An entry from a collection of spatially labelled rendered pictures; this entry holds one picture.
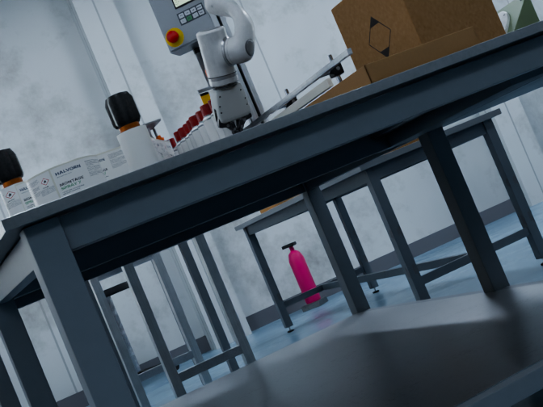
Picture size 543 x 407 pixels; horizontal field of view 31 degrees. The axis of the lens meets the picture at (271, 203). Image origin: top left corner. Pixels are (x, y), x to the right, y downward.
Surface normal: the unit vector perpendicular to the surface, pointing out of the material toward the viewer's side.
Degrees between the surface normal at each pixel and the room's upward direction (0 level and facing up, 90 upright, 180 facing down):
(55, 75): 90
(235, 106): 113
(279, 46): 90
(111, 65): 90
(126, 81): 90
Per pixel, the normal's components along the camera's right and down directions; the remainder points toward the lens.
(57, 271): 0.34, -0.17
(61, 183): -0.02, -0.02
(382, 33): -0.84, 0.34
